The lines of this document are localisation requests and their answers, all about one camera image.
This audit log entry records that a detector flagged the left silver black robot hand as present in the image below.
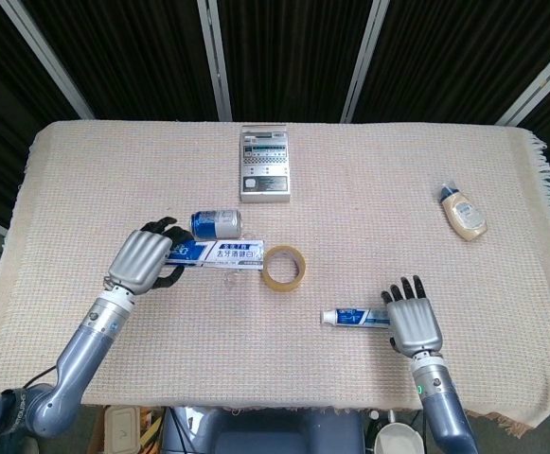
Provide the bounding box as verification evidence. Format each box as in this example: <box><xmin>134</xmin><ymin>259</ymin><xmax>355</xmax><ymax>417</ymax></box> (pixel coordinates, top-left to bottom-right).
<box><xmin>102</xmin><ymin>216</ymin><xmax>193</xmax><ymax>297</ymax></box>

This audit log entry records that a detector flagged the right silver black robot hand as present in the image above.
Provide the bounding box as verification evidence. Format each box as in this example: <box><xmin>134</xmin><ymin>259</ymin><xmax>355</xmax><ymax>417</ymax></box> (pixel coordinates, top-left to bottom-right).
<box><xmin>381</xmin><ymin>275</ymin><xmax>445</xmax><ymax>357</ymax></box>

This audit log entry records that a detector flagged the blue white toothpaste tube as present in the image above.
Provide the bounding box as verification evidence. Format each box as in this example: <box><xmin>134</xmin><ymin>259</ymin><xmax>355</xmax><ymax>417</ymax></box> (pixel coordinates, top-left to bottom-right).
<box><xmin>320</xmin><ymin>307</ymin><xmax>392</xmax><ymax>328</ymax></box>

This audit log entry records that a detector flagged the blue white toothpaste box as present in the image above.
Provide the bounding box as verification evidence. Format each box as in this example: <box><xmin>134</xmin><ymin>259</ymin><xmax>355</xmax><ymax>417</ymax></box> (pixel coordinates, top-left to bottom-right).
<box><xmin>164</xmin><ymin>238</ymin><xmax>266</xmax><ymax>273</ymax></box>

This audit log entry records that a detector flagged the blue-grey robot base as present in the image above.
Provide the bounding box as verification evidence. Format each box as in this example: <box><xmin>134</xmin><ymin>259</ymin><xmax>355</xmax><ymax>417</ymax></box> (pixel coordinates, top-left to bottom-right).
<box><xmin>160</xmin><ymin>406</ymin><xmax>368</xmax><ymax>454</ymax></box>

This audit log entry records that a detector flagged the blue silver drink can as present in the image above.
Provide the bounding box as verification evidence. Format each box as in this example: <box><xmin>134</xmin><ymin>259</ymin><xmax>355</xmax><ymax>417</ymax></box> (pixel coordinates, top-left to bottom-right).
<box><xmin>189</xmin><ymin>209</ymin><xmax>243</xmax><ymax>239</ymax></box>

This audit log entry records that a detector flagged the clear plastic strip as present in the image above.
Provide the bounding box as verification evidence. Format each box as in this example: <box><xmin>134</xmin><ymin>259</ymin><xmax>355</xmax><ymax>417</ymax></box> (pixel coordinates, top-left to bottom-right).
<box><xmin>224</xmin><ymin>231</ymin><xmax>257</xmax><ymax>288</ymax></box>

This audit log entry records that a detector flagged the white bowl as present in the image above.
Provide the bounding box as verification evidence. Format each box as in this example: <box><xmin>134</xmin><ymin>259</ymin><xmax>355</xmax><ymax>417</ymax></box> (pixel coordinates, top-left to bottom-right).
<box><xmin>374</xmin><ymin>422</ymin><xmax>425</xmax><ymax>454</ymax></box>

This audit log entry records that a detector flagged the beige squeeze bottle blue cap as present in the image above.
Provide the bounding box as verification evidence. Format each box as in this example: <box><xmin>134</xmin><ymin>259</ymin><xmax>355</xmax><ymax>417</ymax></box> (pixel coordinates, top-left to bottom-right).
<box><xmin>438</xmin><ymin>182</ymin><xmax>488</xmax><ymax>242</ymax></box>

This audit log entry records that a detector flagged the tan packing tape roll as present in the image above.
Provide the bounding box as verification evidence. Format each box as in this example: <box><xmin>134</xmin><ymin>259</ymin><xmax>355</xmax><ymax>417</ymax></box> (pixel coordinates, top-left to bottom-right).
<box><xmin>260</xmin><ymin>244</ymin><xmax>307</xmax><ymax>290</ymax></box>

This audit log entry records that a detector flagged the beige woven tablecloth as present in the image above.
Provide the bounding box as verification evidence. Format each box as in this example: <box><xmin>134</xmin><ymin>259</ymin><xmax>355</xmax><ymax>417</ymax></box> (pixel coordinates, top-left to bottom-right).
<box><xmin>0</xmin><ymin>120</ymin><xmax>550</xmax><ymax>427</ymax></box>

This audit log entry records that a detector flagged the silver grey printed carton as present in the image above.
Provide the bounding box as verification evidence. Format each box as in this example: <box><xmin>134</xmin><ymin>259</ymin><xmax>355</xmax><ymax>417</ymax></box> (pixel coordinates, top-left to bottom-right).
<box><xmin>239</xmin><ymin>124</ymin><xmax>291</xmax><ymax>204</ymax></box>

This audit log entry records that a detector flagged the beige lidded food container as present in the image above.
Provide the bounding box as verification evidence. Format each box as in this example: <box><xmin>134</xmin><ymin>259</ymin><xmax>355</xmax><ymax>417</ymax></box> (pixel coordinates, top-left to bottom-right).
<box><xmin>102</xmin><ymin>406</ymin><xmax>141</xmax><ymax>454</ymax></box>

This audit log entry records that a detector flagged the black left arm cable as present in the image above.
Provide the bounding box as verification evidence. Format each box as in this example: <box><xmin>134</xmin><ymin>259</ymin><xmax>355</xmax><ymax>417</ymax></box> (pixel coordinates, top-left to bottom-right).
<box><xmin>18</xmin><ymin>363</ymin><xmax>63</xmax><ymax>390</ymax></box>

